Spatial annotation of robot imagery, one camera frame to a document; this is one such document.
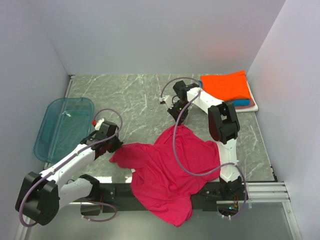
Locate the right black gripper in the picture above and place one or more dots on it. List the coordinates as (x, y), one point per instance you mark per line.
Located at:
(173, 113)

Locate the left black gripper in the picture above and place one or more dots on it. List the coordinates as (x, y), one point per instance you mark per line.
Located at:
(118, 143)

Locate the pink t-shirt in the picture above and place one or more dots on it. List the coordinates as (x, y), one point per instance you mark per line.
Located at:
(157, 162)

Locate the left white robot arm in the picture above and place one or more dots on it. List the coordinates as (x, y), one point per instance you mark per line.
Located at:
(43, 194)

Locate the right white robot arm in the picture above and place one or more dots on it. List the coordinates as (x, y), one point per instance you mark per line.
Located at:
(223, 125)

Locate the teal transparent plastic bin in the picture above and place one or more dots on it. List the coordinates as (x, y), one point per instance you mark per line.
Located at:
(65, 123)

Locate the folded orange t-shirt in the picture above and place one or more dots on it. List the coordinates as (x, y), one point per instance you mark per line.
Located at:
(228, 87)

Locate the folded blue t-shirt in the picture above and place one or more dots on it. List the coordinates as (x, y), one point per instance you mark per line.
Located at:
(241, 102)

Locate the folded mauve t-shirt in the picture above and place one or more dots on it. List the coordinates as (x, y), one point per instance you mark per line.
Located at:
(246, 107)

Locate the folded white t-shirt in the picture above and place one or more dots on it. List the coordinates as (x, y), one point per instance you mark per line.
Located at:
(252, 107)

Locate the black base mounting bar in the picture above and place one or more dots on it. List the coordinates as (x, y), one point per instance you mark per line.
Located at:
(166, 198)

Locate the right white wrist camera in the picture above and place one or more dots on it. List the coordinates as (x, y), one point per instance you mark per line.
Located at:
(167, 99)

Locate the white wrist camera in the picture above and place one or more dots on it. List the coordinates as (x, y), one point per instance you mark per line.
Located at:
(167, 99)
(97, 123)

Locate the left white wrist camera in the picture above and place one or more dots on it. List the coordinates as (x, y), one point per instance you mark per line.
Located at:
(97, 123)

